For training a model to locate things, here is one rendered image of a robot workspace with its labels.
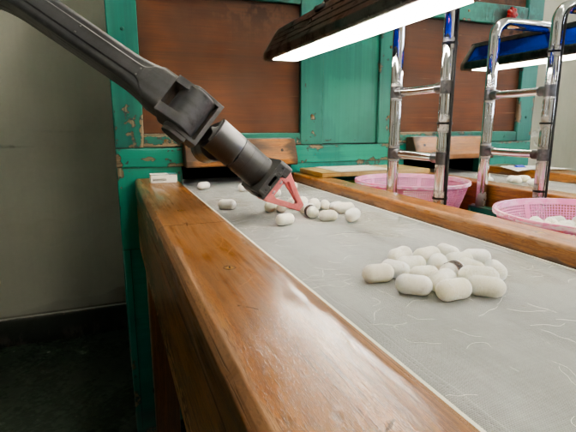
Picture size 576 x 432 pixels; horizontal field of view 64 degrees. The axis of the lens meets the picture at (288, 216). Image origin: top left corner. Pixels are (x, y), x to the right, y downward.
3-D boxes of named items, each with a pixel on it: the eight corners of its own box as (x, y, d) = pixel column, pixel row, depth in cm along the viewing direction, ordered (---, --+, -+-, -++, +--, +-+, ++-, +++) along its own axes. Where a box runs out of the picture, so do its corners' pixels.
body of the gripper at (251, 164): (269, 162, 83) (239, 135, 80) (291, 167, 74) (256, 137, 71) (248, 190, 83) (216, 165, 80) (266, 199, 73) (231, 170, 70)
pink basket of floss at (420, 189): (461, 236, 93) (465, 189, 91) (337, 224, 104) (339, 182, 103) (473, 213, 116) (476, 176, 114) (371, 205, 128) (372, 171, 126)
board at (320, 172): (322, 177, 116) (322, 172, 116) (299, 171, 129) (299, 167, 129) (429, 172, 127) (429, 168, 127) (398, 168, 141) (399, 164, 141)
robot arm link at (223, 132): (202, 140, 70) (224, 111, 71) (190, 144, 76) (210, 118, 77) (237, 168, 73) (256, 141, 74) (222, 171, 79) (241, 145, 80)
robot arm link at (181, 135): (163, 125, 68) (196, 82, 70) (148, 134, 78) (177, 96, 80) (225, 175, 73) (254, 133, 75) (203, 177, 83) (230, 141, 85)
